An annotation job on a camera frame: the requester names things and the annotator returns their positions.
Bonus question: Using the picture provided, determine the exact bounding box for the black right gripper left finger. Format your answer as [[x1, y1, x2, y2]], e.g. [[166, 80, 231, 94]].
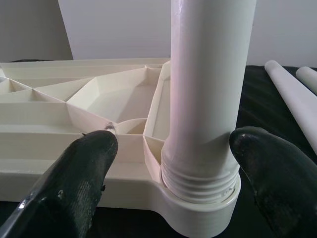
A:
[[0, 130, 119, 238]]

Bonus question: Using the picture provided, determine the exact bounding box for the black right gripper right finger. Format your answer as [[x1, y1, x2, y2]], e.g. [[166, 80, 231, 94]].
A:
[[229, 125, 317, 238]]

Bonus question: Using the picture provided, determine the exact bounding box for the white plastic table top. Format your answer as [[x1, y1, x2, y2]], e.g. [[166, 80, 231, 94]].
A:
[[0, 57, 242, 236]]

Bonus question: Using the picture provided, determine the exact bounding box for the white plastic table leg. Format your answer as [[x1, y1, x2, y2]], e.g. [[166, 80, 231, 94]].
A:
[[296, 66, 317, 96], [264, 59, 317, 149], [159, 0, 256, 205]]

